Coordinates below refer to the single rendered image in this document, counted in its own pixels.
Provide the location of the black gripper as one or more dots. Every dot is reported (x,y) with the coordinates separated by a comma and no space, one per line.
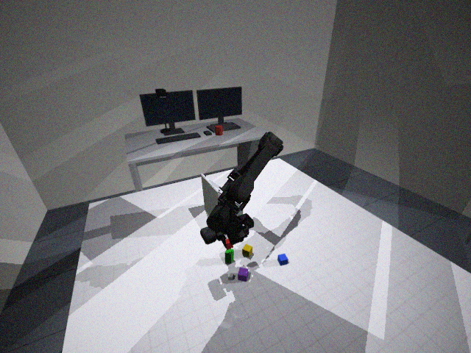
(209,236)

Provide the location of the red block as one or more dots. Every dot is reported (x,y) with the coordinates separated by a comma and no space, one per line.
(228,245)

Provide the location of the yellow cube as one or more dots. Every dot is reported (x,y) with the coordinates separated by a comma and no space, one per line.
(247,250)

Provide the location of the blue cube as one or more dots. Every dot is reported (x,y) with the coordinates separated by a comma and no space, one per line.
(282,259)

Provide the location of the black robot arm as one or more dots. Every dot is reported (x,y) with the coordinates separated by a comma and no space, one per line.
(240,189)

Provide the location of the purple cube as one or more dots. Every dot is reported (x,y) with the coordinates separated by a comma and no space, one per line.
(243,274)

